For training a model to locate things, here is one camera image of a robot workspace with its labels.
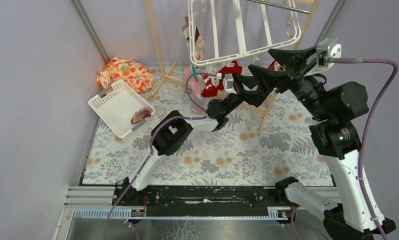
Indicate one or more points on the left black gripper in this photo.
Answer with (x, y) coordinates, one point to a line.
(230, 100)

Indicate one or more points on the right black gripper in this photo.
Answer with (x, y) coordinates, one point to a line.
(291, 60)

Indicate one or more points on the red santa sock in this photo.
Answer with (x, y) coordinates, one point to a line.
(214, 80)

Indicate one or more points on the white clip sock hanger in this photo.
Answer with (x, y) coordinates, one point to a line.
(243, 52)

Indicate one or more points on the pink brown sock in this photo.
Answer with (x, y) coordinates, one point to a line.
(141, 115)

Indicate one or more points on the red patterned sock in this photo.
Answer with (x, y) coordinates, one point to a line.
(275, 66)

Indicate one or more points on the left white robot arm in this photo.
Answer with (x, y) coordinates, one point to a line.
(170, 134)

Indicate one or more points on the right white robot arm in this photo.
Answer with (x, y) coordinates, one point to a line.
(356, 216)

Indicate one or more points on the floral patterned mat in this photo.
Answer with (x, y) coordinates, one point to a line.
(251, 149)

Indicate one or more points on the metal hanging rod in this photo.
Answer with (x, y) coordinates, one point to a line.
(285, 7)

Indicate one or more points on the brown beige sock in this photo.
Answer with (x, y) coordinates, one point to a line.
(199, 42)

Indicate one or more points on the orange floral cloth bundle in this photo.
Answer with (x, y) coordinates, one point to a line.
(136, 75)

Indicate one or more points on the white plastic basket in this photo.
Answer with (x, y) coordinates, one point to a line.
(117, 104)

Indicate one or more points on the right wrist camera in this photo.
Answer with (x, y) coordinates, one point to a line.
(327, 50)

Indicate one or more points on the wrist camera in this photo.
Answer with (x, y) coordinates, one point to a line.
(327, 50)
(225, 83)

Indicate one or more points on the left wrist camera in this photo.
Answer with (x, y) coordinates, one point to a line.
(225, 83)

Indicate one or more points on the white slotted cable duct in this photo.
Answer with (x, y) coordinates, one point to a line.
(273, 214)

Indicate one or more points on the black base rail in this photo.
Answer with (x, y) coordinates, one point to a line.
(201, 199)

